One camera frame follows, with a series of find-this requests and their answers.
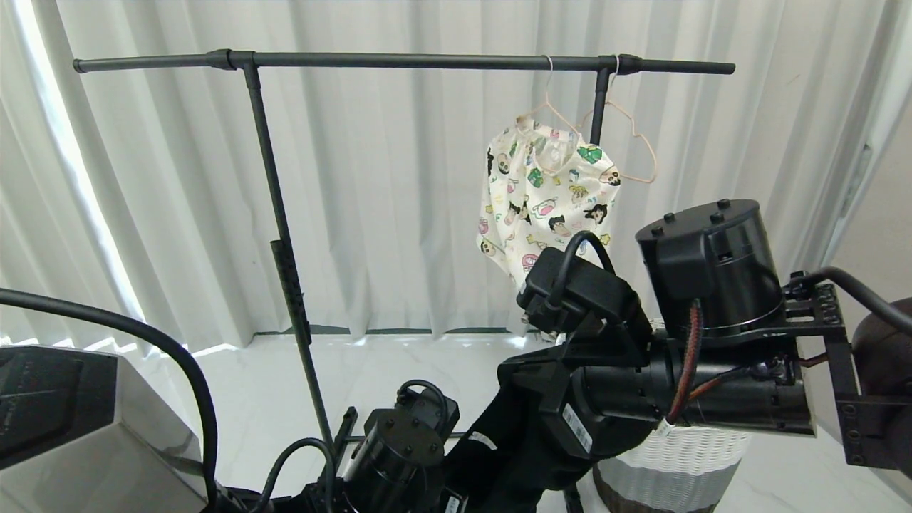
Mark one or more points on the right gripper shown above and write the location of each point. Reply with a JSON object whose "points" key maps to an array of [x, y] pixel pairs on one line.
{"points": [[712, 399]]}

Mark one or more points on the cream printed garment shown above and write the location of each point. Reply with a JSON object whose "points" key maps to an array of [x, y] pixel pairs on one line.
{"points": [[534, 199]]}

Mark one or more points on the pink clothes hanger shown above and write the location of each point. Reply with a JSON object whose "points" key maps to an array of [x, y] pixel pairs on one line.
{"points": [[550, 107], [645, 153]]}

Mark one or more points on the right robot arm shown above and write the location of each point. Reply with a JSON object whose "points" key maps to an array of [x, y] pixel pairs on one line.
{"points": [[705, 271]]}

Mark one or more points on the white laundry basket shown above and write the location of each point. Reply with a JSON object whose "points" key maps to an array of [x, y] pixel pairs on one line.
{"points": [[677, 463]]}

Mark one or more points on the black clothes rack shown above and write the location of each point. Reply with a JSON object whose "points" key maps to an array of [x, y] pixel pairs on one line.
{"points": [[392, 60]]}

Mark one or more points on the white curtain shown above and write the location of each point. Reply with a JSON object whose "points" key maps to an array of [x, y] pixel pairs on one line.
{"points": [[392, 199]]}

